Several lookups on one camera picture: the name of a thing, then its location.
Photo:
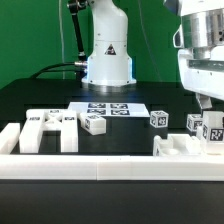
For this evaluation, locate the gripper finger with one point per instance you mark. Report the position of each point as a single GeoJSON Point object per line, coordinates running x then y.
{"type": "Point", "coordinates": [203, 101]}

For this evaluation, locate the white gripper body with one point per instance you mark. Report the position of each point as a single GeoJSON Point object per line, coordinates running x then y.
{"type": "Point", "coordinates": [202, 76]}

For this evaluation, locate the white chair seat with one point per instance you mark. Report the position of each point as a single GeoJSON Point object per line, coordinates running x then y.
{"type": "Point", "coordinates": [176, 145]}

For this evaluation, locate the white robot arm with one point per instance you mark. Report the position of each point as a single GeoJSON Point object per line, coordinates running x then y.
{"type": "Point", "coordinates": [199, 40]}

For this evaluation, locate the white tagged cube far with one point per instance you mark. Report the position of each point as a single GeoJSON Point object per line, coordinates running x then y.
{"type": "Point", "coordinates": [193, 121]}

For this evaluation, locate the white tagged cube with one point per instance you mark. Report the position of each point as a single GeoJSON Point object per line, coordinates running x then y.
{"type": "Point", "coordinates": [193, 121]}
{"type": "Point", "coordinates": [159, 119]}

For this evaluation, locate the white tagged cube near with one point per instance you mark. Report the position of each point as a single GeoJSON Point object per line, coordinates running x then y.
{"type": "Point", "coordinates": [159, 119]}

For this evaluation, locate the white marker sheet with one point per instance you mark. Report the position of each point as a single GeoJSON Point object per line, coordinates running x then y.
{"type": "Point", "coordinates": [110, 109]}

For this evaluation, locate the white chair back frame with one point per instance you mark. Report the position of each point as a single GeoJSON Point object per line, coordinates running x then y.
{"type": "Point", "coordinates": [39, 121]}

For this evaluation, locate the white U-shaped obstacle frame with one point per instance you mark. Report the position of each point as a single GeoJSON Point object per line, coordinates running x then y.
{"type": "Point", "coordinates": [203, 167]}

